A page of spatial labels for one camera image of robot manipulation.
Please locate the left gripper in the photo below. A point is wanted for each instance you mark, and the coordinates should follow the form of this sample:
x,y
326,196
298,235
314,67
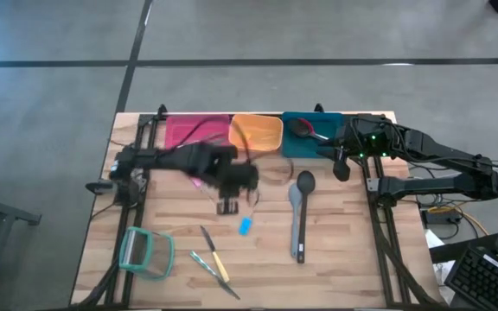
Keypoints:
x,y
238,179

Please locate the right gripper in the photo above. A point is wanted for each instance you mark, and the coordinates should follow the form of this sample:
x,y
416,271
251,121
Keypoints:
x,y
361,138

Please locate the red spoon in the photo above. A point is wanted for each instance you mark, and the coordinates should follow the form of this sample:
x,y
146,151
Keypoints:
x,y
301,128

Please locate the black slotted spoon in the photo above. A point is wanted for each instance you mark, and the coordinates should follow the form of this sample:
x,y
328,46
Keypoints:
x,y
306,181

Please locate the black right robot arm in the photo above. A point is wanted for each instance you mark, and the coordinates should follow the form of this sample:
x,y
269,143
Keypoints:
x,y
439,185

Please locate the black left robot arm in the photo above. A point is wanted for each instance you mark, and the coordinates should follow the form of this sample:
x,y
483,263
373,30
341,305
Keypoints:
x,y
175,157

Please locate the blue plastic bin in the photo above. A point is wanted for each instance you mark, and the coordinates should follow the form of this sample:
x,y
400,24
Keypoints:
x,y
296,149

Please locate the orange plastic bin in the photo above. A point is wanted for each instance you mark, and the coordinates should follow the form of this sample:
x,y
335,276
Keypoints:
x,y
262,134

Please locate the teal framed mesh strainer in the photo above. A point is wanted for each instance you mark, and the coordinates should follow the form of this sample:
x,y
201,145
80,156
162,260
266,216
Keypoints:
x,y
154,255

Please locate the pink plastic bin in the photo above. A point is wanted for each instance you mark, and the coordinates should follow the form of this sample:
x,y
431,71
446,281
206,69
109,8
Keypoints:
x,y
180,129

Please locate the black power strip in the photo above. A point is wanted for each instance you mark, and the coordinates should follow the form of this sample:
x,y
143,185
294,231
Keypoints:
x,y
439,217

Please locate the white paper sheet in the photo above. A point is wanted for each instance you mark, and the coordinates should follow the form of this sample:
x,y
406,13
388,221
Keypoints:
x,y
432,242

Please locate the black keyboard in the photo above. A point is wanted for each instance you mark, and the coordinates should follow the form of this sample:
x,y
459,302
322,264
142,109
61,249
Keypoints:
x,y
482,281

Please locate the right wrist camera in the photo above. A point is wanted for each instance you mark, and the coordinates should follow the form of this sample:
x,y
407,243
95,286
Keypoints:
x,y
342,169

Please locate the black aluminium table frame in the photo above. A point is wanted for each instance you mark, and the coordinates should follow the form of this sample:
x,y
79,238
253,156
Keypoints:
x,y
381,259

